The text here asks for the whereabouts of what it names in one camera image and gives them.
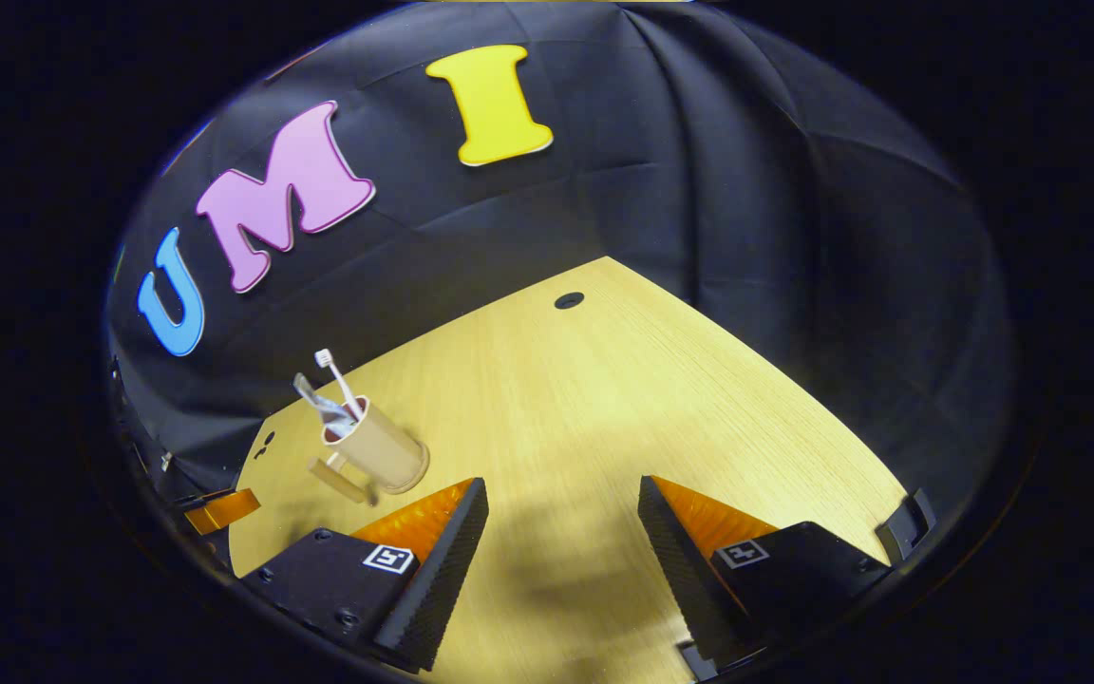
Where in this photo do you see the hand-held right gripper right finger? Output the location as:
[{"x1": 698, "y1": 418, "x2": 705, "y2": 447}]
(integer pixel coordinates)
[{"x1": 637, "y1": 475, "x2": 893, "y2": 671}]

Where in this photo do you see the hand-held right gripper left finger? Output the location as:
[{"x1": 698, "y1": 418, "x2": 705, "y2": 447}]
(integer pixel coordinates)
[{"x1": 241, "y1": 477, "x2": 490, "y2": 672}]

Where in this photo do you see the beige cup with handle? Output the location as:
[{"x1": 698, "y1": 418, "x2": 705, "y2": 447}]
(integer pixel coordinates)
[{"x1": 308, "y1": 394, "x2": 431, "y2": 506}]

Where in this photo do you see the white toothpaste tube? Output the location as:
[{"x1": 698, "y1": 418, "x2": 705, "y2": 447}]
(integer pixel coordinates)
[{"x1": 293, "y1": 372, "x2": 358, "y2": 440}]

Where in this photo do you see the white toothbrush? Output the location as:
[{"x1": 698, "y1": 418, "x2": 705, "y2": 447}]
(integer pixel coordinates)
[{"x1": 313, "y1": 349, "x2": 365, "y2": 419}]

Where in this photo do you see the wooden desktop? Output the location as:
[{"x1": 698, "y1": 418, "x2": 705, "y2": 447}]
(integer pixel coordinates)
[{"x1": 227, "y1": 256, "x2": 909, "y2": 684}]

